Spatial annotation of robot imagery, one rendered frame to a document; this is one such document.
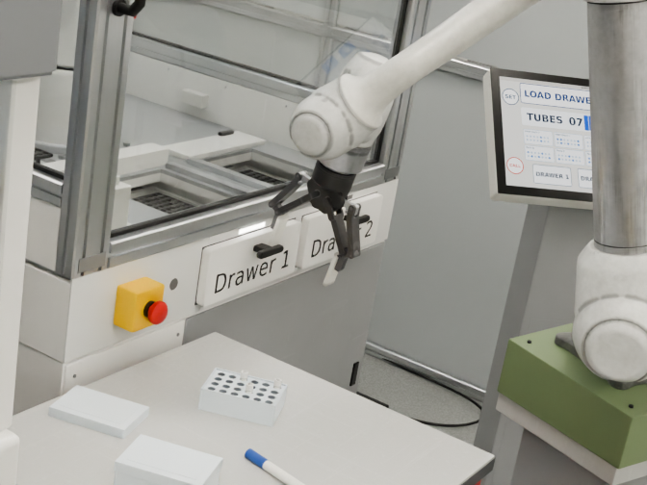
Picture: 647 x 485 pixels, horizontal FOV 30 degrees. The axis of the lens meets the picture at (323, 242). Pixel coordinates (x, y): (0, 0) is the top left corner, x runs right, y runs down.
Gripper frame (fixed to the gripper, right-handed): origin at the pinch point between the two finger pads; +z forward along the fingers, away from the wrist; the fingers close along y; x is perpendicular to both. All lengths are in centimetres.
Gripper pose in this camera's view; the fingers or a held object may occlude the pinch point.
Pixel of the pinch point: (301, 260)
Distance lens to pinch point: 224.6
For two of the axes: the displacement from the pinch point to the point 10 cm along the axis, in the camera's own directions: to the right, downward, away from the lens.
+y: -7.7, -5.0, 4.0
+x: -5.5, 1.9, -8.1
